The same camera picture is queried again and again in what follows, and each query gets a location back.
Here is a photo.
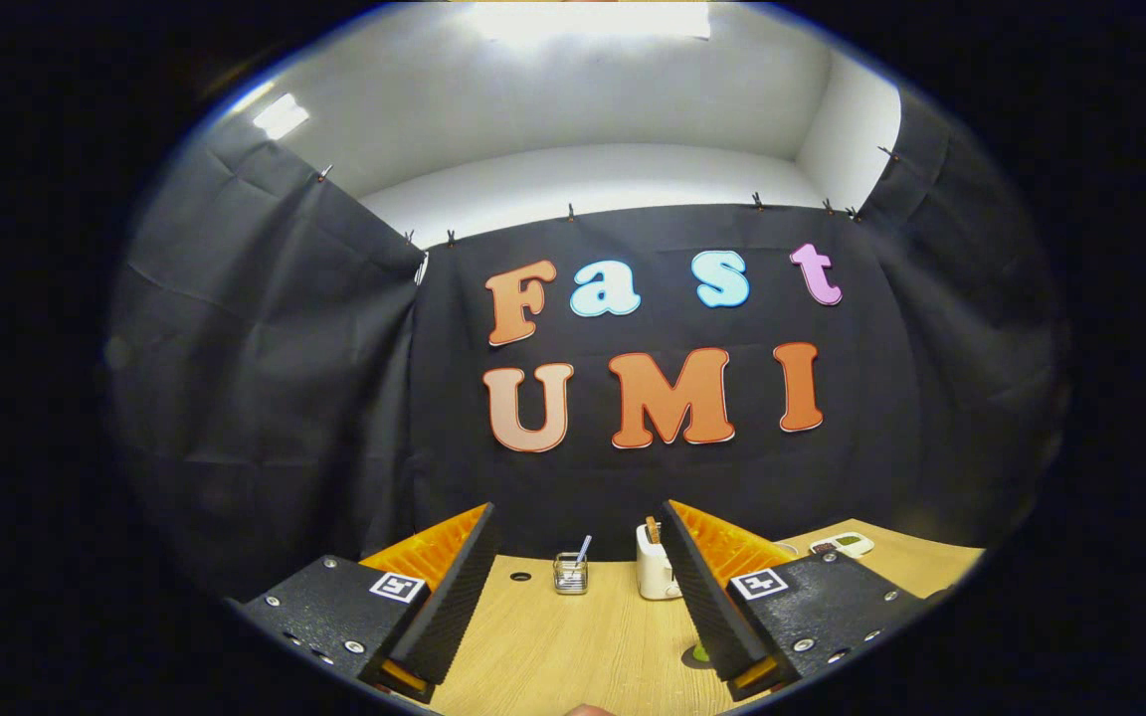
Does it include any white divided snack tray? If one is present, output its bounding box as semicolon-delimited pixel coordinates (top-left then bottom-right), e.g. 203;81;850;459
810;532;875;559

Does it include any wooden table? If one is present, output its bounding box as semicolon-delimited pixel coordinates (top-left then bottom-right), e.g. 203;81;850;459
424;517;987;716

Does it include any large ceiling light panel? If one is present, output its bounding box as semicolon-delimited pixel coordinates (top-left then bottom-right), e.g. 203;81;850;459
474;0;713;41

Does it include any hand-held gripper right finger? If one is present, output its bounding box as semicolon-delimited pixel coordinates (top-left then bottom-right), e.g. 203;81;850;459
661;499;947;702

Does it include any cream toaster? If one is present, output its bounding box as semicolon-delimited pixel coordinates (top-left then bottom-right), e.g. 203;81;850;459
635;522;683;602

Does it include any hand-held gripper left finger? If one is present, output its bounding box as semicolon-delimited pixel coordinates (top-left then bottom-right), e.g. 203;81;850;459
235;502;500;702

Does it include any small ceiling light panel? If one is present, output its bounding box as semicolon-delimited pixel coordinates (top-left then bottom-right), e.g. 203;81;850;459
253;92;310;140

